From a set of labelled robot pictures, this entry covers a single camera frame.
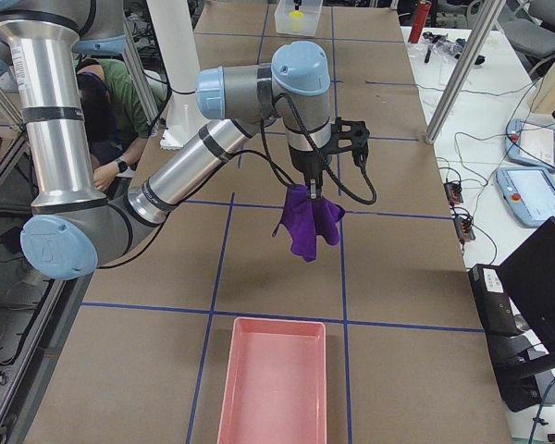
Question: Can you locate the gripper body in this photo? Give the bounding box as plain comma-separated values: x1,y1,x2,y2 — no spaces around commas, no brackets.
290,147,332,185

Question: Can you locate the purple cloth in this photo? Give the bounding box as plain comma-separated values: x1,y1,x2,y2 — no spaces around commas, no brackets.
272,185,346,262

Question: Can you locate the yellow plastic cup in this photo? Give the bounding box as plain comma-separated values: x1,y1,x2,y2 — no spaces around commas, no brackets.
289,9,304,33

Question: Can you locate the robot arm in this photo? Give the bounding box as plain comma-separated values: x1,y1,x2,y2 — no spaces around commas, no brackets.
0,1,343,280

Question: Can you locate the black box device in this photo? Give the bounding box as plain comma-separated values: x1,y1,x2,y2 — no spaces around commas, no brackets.
468,264,530,338

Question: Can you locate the clear plastic bin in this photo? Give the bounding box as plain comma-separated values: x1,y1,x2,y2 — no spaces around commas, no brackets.
274,0,323,37

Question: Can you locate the red cylinder bottle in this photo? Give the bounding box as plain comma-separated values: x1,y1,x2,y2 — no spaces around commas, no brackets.
408,0,432,44

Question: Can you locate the person in green shirt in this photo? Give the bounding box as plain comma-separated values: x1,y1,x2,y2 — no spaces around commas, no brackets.
76,58,152,191

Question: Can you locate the pink plastic tray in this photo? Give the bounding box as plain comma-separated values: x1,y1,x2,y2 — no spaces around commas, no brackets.
217,317,327,443

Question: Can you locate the far teach pendant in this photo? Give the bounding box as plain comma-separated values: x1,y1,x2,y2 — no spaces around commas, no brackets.
505,118,555,172

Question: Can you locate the teach pendant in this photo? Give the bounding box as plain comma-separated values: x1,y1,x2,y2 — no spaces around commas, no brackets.
505,118,555,172
496,166,555,228

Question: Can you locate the near teach pendant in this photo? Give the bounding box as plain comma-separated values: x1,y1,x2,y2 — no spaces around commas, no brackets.
496,166,555,228

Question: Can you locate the black monitor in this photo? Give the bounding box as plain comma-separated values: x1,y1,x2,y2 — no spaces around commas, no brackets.
497,216,555,352

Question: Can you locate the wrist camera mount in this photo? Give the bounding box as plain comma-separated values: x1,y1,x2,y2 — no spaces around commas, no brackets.
324,117,370,168

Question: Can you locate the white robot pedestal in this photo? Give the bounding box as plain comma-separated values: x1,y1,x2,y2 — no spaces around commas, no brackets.
147,0,207,150

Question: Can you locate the aluminium frame post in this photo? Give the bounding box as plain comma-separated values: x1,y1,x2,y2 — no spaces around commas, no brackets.
425,0,506,144

